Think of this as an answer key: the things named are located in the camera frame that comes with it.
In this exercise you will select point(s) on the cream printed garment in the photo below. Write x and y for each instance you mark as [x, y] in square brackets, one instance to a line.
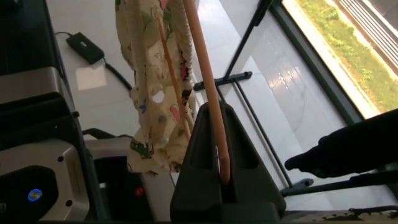
[155, 93]

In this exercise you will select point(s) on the black clothes rack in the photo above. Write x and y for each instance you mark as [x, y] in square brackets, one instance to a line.
[237, 78]

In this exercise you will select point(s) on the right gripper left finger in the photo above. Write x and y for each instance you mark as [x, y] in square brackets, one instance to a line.
[199, 183]

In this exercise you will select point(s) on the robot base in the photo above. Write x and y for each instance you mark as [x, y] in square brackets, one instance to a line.
[31, 155]

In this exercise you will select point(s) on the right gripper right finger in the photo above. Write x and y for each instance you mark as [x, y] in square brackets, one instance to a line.
[252, 183]

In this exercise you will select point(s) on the black short-sleeved shirt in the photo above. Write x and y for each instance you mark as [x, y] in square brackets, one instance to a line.
[357, 149]

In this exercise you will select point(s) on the black power adapter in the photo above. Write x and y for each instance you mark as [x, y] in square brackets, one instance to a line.
[85, 48]

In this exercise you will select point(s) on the pink clothes hanger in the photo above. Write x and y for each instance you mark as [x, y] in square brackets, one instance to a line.
[208, 77]

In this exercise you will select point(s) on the window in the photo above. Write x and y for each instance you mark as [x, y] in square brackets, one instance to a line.
[342, 46]

